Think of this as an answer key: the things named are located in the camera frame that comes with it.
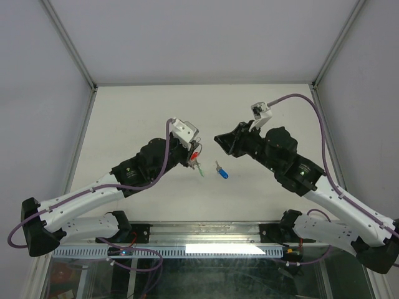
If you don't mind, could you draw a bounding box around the aluminium frame post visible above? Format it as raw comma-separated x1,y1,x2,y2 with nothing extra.
309,1,369,191
39,0,98,194

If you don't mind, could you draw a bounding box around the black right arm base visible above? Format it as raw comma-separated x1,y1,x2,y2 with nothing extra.
259,209,303,247

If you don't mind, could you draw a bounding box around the left aluminium frame post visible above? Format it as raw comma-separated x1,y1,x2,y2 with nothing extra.
39,0,98,194

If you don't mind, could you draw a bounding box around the metal keyring with clips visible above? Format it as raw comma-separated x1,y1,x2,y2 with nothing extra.
190,137,203,168

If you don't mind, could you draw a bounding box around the right aluminium frame post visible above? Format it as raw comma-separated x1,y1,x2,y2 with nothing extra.
309,1,369,191

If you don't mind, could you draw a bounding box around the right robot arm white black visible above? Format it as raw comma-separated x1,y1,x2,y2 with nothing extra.
214,122,398,274

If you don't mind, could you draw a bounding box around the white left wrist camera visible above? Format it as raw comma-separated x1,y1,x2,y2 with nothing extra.
171,118,199,150

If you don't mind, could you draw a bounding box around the key with blue tag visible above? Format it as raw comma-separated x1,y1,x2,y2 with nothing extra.
215,161,229,179

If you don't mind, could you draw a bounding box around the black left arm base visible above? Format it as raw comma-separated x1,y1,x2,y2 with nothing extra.
103,211,151,244

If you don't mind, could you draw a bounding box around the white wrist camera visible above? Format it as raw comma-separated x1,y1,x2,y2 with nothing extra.
249,102,272,131
171,118,199,150

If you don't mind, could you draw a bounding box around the key with red tag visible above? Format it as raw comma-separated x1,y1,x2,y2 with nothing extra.
190,151,200,160

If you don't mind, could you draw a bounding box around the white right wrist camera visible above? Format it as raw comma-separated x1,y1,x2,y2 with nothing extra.
249,102,272,131

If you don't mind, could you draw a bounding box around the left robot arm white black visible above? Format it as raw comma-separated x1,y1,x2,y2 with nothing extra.
21,136,200,257

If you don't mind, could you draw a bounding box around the aluminium mounting rail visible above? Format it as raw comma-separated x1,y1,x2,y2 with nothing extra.
59,220,373,247

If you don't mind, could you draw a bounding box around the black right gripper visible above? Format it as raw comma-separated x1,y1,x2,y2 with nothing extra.
214,120,280,174

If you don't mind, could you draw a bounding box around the white slotted cable duct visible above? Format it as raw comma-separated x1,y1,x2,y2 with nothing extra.
52,244,284,260

